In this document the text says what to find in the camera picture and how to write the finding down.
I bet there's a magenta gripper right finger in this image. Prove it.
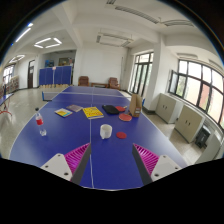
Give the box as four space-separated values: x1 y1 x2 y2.
132 143 182 185

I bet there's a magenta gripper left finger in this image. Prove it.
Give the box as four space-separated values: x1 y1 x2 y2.
41 143 91 185

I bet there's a clear plastic water bottle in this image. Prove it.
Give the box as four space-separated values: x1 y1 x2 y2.
35 108 44 132

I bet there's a small red round coaster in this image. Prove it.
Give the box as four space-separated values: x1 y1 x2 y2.
116 132 127 139

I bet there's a small clear glass cup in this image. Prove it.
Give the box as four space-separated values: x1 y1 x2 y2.
40 129 47 136

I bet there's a blue table tennis table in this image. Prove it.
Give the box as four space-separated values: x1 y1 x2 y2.
9 85 188 190

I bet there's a white mug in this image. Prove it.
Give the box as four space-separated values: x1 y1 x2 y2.
100 124 112 139

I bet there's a red table tennis paddle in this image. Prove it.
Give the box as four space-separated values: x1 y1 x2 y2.
119 114 132 121

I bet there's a black waste bin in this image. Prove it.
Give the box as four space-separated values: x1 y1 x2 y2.
195 126 211 148

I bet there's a grey notebook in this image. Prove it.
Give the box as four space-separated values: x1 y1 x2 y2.
66 104 83 112

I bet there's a near beige cabinet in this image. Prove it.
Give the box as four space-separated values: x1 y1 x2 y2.
175 105 205 143

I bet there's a beige cabinet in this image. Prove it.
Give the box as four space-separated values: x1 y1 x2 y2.
175 105 205 143
155 94 183 124

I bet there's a far beige cabinet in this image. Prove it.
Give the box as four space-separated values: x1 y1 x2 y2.
155 94 183 124

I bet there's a brown cardboard box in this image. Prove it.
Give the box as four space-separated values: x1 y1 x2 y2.
129 94 142 117

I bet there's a red paddle behind case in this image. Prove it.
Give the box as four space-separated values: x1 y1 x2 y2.
115 106 126 112

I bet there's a black paddle case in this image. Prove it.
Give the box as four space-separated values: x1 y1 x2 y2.
102 105 119 114

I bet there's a table tennis net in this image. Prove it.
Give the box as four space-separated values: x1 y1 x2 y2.
42 91 124 101

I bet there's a small wooden coffee table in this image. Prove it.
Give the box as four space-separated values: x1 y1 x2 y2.
91 82 108 88

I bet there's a left brown armchair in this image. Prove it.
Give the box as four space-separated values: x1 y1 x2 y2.
78 76 89 86

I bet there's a brown armchair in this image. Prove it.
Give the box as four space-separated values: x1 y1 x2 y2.
78 76 89 86
109 77 120 90

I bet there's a blue partition screen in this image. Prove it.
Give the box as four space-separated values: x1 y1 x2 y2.
39 66 72 85

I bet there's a right brown armchair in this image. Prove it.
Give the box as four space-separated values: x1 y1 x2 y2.
109 77 120 90

